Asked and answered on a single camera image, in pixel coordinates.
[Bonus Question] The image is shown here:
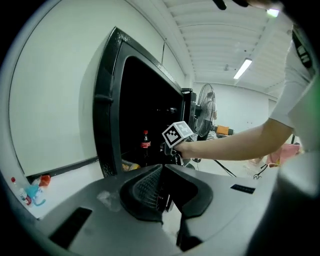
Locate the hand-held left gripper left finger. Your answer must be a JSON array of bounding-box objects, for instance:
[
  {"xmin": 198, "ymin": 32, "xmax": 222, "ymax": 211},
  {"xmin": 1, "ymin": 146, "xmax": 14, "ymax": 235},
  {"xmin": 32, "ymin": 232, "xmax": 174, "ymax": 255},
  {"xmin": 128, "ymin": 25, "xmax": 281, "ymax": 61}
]
[{"xmin": 119, "ymin": 164, "xmax": 165, "ymax": 225}]

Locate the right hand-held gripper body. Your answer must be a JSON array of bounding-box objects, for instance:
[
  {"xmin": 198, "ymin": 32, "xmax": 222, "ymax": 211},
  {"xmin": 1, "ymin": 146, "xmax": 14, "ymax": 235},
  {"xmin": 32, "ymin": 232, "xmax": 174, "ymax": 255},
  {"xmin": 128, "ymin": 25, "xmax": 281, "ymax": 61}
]
[{"xmin": 159, "ymin": 120, "xmax": 199, "ymax": 166}]

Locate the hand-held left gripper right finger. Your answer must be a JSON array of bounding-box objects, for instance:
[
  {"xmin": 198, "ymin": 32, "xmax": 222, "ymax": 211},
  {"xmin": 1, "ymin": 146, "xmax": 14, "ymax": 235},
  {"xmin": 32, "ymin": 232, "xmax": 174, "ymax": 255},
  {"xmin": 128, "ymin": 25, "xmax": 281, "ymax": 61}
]
[{"xmin": 163, "ymin": 163, "xmax": 214, "ymax": 252}]

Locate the red cola bottle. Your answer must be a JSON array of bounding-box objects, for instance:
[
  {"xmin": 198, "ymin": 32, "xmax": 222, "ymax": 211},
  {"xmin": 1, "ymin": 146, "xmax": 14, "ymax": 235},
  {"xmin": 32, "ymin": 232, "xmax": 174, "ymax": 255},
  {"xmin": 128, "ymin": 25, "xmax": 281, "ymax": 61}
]
[{"xmin": 139, "ymin": 129, "xmax": 152, "ymax": 167}]

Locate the black microwave oven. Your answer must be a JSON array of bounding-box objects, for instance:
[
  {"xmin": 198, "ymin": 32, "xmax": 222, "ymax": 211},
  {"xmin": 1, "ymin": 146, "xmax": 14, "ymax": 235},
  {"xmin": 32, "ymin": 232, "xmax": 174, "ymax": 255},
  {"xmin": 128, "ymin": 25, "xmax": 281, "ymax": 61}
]
[{"xmin": 91, "ymin": 26, "xmax": 199, "ymax": 179}]

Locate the person's right forearm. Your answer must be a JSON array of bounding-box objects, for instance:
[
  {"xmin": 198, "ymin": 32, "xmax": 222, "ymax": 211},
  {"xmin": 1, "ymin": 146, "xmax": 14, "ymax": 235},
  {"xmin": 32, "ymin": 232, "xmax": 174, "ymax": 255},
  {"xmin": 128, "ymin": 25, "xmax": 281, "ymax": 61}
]
[{"xmin": 174, "ymin": 117, "xmax": 294, "ymax": 161}]

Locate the yellow packet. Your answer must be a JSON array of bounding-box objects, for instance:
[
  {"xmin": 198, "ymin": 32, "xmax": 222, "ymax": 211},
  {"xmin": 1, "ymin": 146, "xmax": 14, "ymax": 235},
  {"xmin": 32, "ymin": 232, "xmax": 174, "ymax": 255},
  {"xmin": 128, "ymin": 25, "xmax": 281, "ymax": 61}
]
[{"xmin": 121, "ymin": 161, "xmax": 141, "ymax": 173}]

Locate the black standing fan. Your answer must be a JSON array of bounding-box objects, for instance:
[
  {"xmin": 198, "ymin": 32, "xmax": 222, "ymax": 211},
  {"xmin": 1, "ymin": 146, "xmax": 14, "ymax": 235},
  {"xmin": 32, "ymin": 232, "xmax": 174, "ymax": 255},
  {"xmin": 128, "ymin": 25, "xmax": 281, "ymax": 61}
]
[{"xmin": 194, "ymin": 82, "xmax": 217, "ymax": 141}]

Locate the black tripod leg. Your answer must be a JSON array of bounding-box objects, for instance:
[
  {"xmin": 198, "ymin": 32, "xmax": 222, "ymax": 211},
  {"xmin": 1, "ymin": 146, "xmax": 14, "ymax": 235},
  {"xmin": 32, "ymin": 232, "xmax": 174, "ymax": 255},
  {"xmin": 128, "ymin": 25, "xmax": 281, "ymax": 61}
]
[{"xmin": 213, "ymin": 159, "xmax": 237, "ymax": 178}]

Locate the orange cushion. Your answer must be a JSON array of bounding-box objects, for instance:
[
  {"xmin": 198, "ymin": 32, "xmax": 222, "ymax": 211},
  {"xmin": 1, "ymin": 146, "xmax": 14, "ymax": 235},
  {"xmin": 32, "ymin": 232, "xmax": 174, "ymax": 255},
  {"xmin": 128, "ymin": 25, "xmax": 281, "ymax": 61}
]
[{"xmin": 215, "ymin": 125, "xmax": 230, "ymax": 136}]

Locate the red snack packet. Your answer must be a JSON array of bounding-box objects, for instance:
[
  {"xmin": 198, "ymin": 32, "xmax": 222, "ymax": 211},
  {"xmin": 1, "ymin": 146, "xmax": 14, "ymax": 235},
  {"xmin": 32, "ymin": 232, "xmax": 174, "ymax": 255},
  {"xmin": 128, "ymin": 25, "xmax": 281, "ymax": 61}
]
[{"xmin": 38, "ymin": 174, "xmax": 52, "ymax": 187}]

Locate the pink bag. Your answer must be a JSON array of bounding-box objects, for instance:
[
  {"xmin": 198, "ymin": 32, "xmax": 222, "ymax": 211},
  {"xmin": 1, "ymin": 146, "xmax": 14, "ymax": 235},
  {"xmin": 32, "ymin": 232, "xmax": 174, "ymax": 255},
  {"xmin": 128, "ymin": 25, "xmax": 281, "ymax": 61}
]
[{"xmin": 265, "ymin": 143, "xmax": 302, "ymax": 168}]

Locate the blue face mask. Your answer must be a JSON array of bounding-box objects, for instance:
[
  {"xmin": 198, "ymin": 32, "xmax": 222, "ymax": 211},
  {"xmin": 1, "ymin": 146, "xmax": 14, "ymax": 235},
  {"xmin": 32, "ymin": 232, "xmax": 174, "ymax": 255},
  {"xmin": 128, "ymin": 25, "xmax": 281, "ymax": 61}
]
[{"xmin": 24, "ymin": 183, "xmax": 47, "ymax": 207}]

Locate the small red-labelled bottle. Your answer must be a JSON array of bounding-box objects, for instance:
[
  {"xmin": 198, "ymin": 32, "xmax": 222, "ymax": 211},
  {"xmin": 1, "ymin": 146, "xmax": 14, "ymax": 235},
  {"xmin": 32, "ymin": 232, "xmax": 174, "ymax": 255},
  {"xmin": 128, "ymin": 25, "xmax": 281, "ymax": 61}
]
[{"xmin": 19, "ymin": 187, "xmax": 33, "ymax": 206}]

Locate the clear red-capped bottle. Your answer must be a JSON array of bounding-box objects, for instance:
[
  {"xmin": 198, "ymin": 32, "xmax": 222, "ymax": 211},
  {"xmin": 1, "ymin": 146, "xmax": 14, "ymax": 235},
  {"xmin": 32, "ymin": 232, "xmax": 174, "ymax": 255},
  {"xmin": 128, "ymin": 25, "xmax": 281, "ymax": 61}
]
[{"xmin": 9, "ymin": 176, "xmax": 20, "ymax": 192}]

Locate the person's white t-shirt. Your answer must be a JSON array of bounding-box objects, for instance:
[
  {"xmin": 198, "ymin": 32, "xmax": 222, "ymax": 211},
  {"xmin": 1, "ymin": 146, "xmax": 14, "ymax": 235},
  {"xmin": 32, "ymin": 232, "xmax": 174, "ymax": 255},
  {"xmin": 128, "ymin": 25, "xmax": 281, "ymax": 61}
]
[{"xmin": 268, "ymin": 23, "xmax": 320, "ymax": 152}]

